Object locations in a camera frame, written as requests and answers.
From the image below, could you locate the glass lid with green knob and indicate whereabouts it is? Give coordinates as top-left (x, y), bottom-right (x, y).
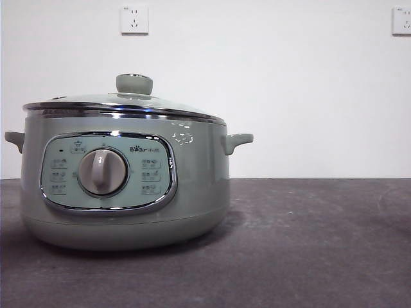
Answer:
top-left (22, 73), bottom-right (227, 123)

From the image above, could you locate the pale green electric cooking pot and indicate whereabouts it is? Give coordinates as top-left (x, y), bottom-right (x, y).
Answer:
top-left (4, 110), bottom-right (254, 252)

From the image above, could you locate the white wall socket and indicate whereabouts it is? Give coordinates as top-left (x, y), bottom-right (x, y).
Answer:
top-left (121, 5), bottom-right (150, 35)
top-left (391, 6), bottom-right (411, 37)

